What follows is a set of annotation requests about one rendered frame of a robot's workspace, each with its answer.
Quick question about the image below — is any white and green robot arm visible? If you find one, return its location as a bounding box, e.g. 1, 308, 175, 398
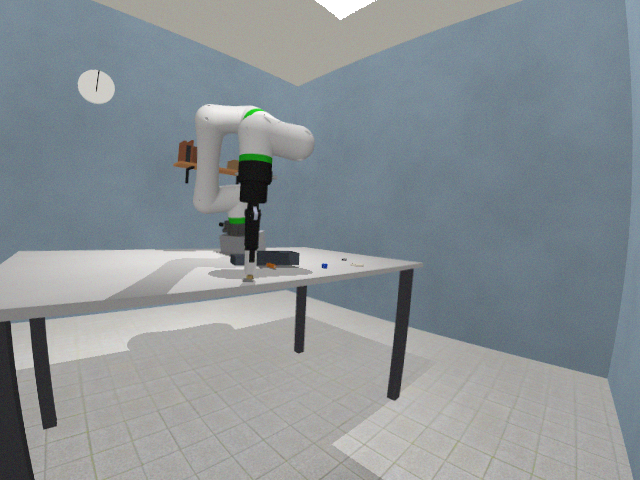
193, 104, 315, 236

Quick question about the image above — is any dark grey three-compartment bin rack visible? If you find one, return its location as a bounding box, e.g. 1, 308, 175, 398
230, 251, 300, 266

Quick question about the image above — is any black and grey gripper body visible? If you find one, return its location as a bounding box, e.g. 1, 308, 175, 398
240, 182, 268, 222

